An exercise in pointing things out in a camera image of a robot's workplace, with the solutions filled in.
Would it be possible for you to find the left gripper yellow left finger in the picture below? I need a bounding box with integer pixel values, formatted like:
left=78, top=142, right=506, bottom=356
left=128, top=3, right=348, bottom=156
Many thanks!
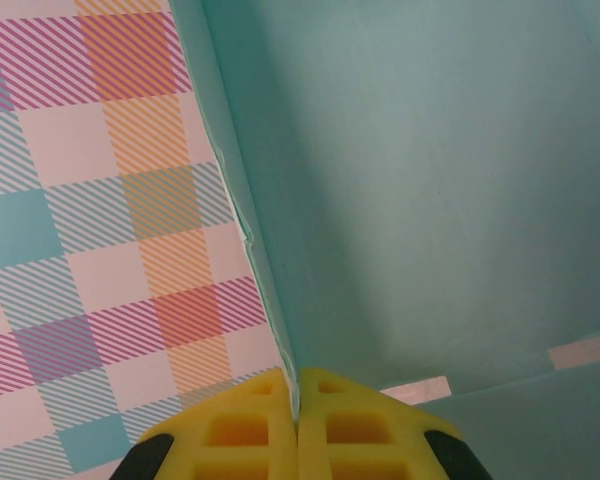
left=109, top=367, right=299, bottom=480

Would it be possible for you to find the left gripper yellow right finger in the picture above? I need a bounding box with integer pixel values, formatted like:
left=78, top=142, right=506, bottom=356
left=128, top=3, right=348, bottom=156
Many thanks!
left=297, top=368, right=494, bottom=480

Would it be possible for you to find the teal paper box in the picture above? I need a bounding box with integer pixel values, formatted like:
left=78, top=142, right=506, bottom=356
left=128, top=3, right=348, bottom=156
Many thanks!
left=168, top=0, right=600, bottom=480

